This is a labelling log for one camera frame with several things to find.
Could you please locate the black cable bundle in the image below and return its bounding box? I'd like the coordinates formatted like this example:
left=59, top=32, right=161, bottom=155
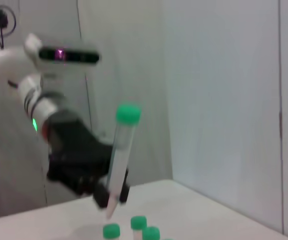
left=0, top=4, right=17, bottom=49

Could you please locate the white robot head with camera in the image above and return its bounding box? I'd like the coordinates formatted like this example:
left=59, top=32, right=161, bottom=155
left=23, top=32, right=103, bottom=75

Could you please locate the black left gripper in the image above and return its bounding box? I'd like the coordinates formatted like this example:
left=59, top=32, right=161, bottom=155
left=43, top=109, right=131, bottom=211

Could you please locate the green capped clear test tube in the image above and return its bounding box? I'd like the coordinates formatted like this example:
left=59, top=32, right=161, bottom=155
left=142, top=226, right=161, bottom=240
left=130, top=215, right=148, bottom=240
left=105, top=102, right=142, bottom=220
left=102, top=223, right=121, bottom=240

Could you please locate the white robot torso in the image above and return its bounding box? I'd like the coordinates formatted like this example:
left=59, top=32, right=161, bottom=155
left=0, top=82, right=50, bottom=221

